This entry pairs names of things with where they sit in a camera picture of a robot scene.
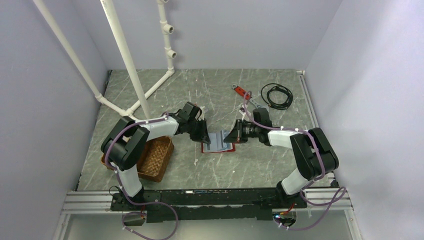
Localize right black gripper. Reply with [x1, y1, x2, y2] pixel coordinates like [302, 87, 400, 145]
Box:
[223, 119, 260, 144]

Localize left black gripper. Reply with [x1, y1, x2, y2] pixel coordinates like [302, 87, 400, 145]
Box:
[186, 118, 211, 145]

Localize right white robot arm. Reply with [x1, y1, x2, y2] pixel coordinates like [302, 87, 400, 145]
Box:
[223, 108, 339, 208]

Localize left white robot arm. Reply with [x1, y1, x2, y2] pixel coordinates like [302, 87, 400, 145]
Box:
[100, 102, 211, 210]

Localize woven wicker basket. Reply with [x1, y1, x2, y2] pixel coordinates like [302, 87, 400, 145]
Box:
[101, 135, 174, 183]

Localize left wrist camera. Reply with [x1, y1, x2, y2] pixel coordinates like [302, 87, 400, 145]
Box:
[196, 106, 208, 120]

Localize red handled adjustable wrench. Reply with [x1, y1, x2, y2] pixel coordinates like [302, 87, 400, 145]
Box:
[231, 84, 269, 111]

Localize coiled black cable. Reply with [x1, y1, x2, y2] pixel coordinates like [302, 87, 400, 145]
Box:
[260, 83, 294, 111]

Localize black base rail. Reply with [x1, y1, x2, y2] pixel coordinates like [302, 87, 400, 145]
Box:
[110, 187, 307, 223]

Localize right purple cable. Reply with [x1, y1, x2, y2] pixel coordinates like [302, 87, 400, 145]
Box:
[242, 91, 348, 232]

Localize purple cable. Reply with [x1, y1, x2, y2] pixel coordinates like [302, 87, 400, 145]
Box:
[105, 112, 179, 240]
[242, 91, 348, 232]

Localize white pvc pipe frame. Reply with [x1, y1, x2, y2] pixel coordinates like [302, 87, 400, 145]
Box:
[33, 0, 177, 120]

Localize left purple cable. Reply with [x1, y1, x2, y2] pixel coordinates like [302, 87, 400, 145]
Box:
[105, 112, 179, 240]

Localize aluminium frame rail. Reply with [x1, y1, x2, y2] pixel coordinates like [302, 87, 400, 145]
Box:
[53, 187, 363, 240]

